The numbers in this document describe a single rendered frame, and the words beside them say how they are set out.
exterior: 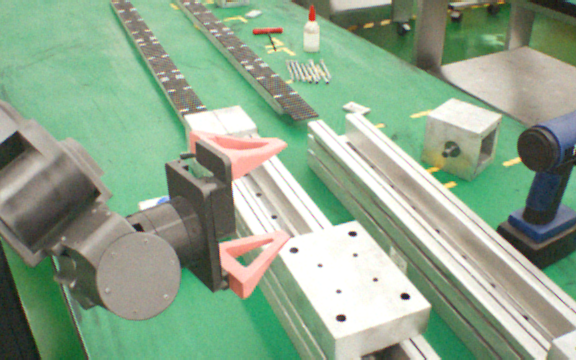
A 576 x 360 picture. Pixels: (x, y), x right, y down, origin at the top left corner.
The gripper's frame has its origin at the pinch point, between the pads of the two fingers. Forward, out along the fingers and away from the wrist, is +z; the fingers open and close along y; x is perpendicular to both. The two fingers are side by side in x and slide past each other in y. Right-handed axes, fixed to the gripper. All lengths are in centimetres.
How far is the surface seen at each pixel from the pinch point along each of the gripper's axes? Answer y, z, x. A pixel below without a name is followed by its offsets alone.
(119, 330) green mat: -24.2, -11.5, 19.2
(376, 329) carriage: -14.0, 5.5, -8.2
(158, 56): -15, 31, 90
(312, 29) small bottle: -12, 67, 76
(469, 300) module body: -19.6, 21.8, -7.7
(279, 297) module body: -20.2, 5.3, 8.0
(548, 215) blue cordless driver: -16.7, 41.3, -5.6
